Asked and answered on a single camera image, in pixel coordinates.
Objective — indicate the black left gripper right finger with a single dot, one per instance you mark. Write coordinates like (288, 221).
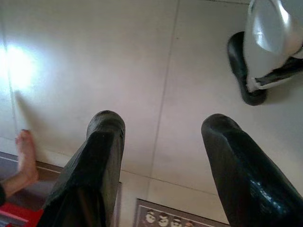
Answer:
(248, 184)

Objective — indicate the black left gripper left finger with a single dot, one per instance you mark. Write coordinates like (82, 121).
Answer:
(94, 170)

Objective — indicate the grey floor mat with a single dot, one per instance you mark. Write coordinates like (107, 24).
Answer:
(45, 186)

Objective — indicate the bare foot of person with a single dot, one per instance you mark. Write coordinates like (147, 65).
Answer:
(27, 163)

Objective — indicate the framed picture with cartoon faces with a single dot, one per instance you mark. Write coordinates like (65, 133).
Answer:
(170, 216)

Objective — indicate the red box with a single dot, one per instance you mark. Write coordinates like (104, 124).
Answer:
(16, 214)

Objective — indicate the black trouser leg of person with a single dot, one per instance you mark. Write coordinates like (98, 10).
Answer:
(2, 194)

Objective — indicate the black left robot foot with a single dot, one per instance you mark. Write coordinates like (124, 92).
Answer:
(237, 61)

